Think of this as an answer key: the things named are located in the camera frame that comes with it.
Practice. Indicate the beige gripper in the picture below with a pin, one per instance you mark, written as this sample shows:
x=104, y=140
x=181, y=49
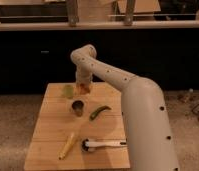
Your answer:
x=78, y=84

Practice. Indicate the red orange apple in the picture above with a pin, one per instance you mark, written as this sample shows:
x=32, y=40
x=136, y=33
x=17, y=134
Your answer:
x=83, y=89

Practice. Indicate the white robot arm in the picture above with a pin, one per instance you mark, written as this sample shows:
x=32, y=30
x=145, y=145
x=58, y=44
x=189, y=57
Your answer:
x=147, y=128

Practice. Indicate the green plastic cup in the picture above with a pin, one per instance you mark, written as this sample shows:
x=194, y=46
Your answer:
x=68, y=91

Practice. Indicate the dark metal cup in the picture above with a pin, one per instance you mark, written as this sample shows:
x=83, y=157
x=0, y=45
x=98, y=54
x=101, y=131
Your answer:
x=77, y=107

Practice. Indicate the green chili pepper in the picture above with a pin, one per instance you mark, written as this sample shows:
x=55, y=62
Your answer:
x=95, y=113

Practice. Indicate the white black dish brush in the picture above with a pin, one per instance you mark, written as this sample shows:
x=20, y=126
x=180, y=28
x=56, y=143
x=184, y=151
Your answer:
x=89, y=145

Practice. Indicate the yellow corn cob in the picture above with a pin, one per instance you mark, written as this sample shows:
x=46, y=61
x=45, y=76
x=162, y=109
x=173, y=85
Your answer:
x=68, y=145

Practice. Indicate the left metal post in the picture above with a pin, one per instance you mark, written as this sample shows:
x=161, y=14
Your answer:
x=72, y=11

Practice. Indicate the metal post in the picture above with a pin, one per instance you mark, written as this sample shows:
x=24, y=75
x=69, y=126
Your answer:
x=72, y=11
x=129, y=12

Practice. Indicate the right metal post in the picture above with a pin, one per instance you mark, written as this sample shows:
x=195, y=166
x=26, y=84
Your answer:
x=129, y=12

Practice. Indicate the wooden shelf rail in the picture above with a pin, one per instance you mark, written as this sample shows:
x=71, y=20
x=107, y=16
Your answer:
x=99, y=26

